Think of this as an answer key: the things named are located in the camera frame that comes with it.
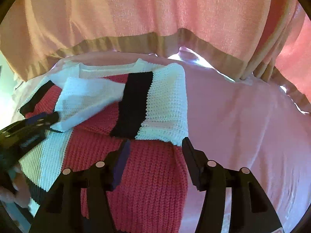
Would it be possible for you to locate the white red black knit sweater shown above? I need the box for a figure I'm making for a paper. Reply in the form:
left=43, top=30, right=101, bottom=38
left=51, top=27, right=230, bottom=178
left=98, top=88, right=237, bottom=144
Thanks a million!
left=19, top=59, right=188, bottom=232

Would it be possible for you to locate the person's left hand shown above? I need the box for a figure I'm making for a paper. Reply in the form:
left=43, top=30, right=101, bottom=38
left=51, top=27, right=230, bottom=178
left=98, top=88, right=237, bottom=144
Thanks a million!
left=1, top=163, right=31, bottom=208

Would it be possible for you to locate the pink bed sheet with bows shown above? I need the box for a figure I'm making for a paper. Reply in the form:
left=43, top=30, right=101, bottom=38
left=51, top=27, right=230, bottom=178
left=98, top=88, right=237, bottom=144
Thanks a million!
left=14, top=52, right=310, bottom=232

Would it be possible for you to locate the pink curtain with tan hem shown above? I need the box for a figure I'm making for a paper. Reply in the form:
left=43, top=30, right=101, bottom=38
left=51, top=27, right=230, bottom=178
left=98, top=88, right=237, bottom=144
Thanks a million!
left=1, top=0, right=310, bottom=112

